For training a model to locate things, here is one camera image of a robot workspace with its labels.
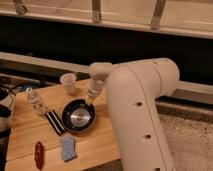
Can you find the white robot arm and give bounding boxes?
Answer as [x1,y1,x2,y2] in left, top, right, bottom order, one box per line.
[86,58,180,171]

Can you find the black cables and gear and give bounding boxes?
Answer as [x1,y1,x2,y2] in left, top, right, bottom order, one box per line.
[0,76,17,171]

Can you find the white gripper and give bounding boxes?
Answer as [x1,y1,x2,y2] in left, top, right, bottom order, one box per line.
[85,62,113,105]

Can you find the translucent plastic cup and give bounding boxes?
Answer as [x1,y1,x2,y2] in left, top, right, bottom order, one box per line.
[60,73,76,95]

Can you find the wooden chair leg left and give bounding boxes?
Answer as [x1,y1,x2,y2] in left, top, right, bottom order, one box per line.
[13,0,27,15]

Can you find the red oblong object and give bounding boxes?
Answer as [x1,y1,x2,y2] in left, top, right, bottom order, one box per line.
[34,141,44,169]

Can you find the wooden chair leg middle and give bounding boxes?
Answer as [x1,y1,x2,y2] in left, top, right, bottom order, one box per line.
[92,0,101,23]

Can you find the wooden chair leg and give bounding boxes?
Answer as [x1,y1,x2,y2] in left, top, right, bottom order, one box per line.
[151,0,166,30]
[13,0,27,15]
[92,0,101,23]

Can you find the blue sponge cloth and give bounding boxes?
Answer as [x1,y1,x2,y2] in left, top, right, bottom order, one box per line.
[61,136,77,162]

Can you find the wooden chair leg right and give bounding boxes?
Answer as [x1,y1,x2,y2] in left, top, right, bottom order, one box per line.
[151,0,166,30]

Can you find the clear glass jar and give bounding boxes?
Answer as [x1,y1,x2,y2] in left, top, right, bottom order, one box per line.
[26,87,47,116]

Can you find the dark ceramic bowl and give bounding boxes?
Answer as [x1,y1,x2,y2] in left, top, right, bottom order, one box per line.
[62,99,96,132]

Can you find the black white striped case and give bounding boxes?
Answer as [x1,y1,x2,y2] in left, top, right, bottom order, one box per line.
[45,110,66,136]

